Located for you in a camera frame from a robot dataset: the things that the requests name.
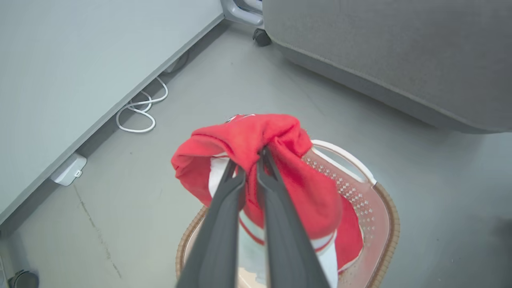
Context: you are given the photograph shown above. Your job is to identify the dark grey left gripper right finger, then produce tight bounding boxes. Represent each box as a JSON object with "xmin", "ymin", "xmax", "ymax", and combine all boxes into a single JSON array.
[{"xmin": 256, "ymin": 147, "xmax": 331, "ymax": 288}]

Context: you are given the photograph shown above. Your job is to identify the white floor cable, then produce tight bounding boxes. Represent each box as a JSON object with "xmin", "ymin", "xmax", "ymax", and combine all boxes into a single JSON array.
[{"xmin": 116, "ymin": 76, "xmax": 169, "ymax": 134}]

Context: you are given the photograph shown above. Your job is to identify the large white partition panel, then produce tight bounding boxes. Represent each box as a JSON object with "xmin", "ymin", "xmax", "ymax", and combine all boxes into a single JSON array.
[{"xmin": 0, "ymin": 0, "xmax": 224, "ymax": 224}]

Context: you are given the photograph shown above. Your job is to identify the small black caster wheel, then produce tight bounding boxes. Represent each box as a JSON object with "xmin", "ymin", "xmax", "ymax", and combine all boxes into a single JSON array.
[{"xmin": 252, "ymin": 28, "xmax": 272, "ymax": 47}]

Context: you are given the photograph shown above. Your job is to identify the red garment white patches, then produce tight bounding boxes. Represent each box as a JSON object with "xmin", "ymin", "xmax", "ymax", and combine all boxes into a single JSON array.
[{"xmin": 334, "ymin": 196, "xmax": 364, "ymax": 274}]

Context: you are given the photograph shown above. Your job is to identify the grey fabric sofa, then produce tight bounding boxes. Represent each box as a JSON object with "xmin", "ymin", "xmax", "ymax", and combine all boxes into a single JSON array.
[{"xmin": 262, "ymin": 0, "xmax": 512, "ymax": 134}]

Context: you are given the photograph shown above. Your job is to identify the red white striped garment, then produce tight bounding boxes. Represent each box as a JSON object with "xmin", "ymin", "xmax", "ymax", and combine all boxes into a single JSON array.
[{"xmin": 171, "ymin": 114, "xmax": 345, "ymax": 288}]

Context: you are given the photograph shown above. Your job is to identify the beige perforated laundry basket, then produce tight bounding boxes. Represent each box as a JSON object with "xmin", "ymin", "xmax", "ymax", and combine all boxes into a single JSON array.
[{"xmin": 175, "ymin": 139, "xmax": 400, "ymax": 288}]

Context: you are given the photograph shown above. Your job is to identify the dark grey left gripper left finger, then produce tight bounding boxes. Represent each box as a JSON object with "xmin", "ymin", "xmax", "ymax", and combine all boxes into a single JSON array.
[{"xmin": 176, "ymin": 159, "xmax": 246, "ymax": 288}]

